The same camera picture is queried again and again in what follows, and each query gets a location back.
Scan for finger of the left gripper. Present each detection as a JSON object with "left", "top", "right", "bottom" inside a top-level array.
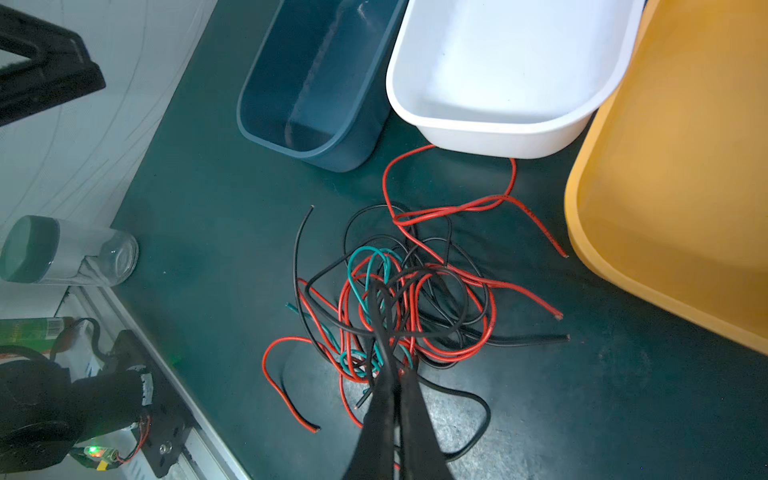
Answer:
[{"left": 1, "top": 6, "right": 106, "bottom": 126}]

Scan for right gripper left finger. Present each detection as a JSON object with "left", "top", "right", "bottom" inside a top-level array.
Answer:
[{"left": 343, "top": 281, "right": 399, "bottom": 479}]

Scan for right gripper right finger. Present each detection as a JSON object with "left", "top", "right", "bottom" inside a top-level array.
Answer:
[{"left": 398, "top": 370, "right": 454, "bottom": 480}]

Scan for black cable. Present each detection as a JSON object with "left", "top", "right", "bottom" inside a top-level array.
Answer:
[{"left": 292, "top": 203, "right": 571, "bottom": 463}]

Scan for red cable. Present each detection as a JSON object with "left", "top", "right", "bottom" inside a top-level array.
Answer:
[{"left": 261, "top": 143, "right": 570, "bottom": 434}]

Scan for green cable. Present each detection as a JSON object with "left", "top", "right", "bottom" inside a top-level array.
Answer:
[{"left": 285, "top": 247, "right": 415, "bottom": 380}]

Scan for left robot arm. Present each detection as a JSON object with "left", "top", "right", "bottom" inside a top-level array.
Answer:
[{"left": 1, "top": 7, "right": 153, "bottom": 473}]

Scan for blue plastic bin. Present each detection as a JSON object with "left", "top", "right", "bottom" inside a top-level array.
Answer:
[{"left": 236, "top": 1, "right": 407, "bottom": 172}]

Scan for green bottle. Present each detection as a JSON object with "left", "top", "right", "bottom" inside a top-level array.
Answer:
[{"left": 0, "top": 317, "right": 74, "bottom": 355}]

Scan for yellow plastic bin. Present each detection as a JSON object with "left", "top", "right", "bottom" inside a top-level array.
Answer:
[{"left": 564, "top": 1, "right": 767, "bottom": 352}]

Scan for white plastic bin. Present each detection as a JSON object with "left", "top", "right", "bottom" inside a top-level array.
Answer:
[{"left": 386, "top": 0, "right": 644, "bottom": 159}]

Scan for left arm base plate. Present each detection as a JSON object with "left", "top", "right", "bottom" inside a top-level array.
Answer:
[{"left": 105, "top": 330, "right": 197, "bottom": 479}]

